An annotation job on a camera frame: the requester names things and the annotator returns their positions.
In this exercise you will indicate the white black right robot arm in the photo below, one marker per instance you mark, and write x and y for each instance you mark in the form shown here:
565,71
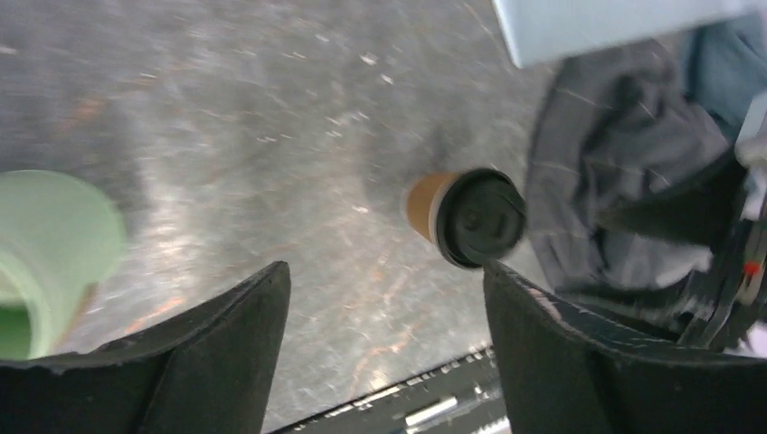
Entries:
723,209

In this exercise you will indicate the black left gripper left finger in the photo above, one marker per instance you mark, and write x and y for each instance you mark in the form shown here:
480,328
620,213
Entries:
206,370

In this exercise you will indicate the black plastic cup lid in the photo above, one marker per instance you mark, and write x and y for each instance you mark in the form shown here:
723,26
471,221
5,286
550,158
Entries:
477,216

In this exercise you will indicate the light blue paper bag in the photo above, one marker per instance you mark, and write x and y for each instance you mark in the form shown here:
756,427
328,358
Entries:
538,31

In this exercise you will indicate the dark grey checked cloth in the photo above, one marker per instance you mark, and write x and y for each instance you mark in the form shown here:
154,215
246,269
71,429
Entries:
614,129

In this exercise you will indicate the teal blue cloth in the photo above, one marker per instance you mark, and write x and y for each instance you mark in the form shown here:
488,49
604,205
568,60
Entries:
723,68

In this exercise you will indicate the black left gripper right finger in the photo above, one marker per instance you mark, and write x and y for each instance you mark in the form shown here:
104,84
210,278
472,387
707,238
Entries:
566,369

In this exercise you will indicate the brown paper coffee cup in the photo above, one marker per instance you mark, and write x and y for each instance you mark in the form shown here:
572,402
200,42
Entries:
423,202

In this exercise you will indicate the green cup holder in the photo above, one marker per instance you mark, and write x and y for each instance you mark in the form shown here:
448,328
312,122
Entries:
60,238

